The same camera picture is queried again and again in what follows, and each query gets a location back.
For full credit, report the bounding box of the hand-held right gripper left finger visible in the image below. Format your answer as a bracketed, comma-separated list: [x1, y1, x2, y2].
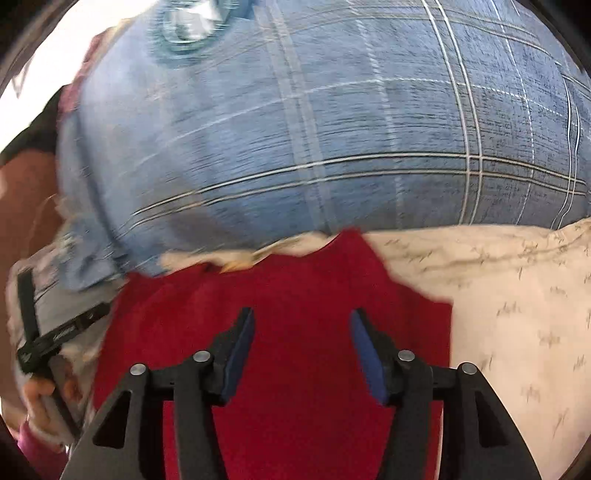
[60, 307, 257, 480]

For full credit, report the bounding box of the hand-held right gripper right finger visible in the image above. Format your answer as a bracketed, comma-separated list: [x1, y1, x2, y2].
[348, 308, 543, 480]

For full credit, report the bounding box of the red sweater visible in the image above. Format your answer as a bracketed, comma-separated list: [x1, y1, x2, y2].
[92, 228, 453, 480]

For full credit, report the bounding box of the person's left forearm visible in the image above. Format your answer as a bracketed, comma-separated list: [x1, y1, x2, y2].
[16, 422, 65, 480]

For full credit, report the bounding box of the person's left hand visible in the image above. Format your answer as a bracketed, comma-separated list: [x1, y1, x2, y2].
[21, 369, 90, 441]

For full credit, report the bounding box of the large blue plaid pillow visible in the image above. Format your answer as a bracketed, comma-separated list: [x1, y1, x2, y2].
[58, 0, 591, 291]

